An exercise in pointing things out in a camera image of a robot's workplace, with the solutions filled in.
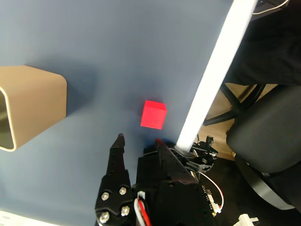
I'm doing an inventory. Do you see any white metal table frame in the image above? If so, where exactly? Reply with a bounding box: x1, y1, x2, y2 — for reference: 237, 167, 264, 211
175, 0, 259, 152

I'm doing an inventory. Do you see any black table clamp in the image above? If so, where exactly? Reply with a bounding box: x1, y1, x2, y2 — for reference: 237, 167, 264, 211
187, 135, 219, 175

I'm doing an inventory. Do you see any white plastic connector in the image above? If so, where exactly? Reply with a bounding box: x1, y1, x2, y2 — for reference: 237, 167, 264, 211
238, 213, 261, 226

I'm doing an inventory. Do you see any thin white cable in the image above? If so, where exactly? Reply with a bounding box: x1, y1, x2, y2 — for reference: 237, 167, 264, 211
253, 0, 290, 15

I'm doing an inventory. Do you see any motor controller circuit board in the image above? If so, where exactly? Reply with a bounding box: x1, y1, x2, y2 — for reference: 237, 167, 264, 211
199, 185, 223, 216

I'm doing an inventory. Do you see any black office chair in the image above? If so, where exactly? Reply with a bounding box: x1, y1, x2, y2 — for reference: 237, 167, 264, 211
204, 82, 301, 210

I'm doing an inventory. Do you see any black fabric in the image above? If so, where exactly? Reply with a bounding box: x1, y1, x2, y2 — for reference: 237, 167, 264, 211
231, 6, 301, 87

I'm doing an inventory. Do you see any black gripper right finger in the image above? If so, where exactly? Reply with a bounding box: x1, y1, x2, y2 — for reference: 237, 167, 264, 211
152, 138, 216, 226

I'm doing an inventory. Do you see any white red gripper servo cable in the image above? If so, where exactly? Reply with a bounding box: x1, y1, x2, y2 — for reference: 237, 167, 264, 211
133, 191, 151, 226

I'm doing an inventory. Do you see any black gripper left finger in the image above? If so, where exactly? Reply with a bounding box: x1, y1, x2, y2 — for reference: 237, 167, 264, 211
94, 133, 137, 226

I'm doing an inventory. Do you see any square metal tin container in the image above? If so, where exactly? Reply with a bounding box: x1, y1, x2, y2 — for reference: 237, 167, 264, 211
0, 65, 68, 153

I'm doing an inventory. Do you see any dark blue table mat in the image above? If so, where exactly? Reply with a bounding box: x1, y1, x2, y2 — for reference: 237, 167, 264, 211
0, 0, 236, 226

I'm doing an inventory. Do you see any red cube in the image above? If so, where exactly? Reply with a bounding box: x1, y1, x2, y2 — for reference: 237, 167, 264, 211
140, 100, 167, 130

